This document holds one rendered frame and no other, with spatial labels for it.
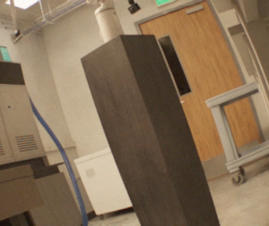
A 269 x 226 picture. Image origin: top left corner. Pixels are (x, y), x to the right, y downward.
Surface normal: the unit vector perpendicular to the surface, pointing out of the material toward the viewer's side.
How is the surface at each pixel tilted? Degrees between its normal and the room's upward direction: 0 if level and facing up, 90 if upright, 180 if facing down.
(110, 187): 90
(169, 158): 90
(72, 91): 90
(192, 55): 90
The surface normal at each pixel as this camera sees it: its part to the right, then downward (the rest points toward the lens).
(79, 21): -0.29, 0.02
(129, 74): -0.59, 0.14
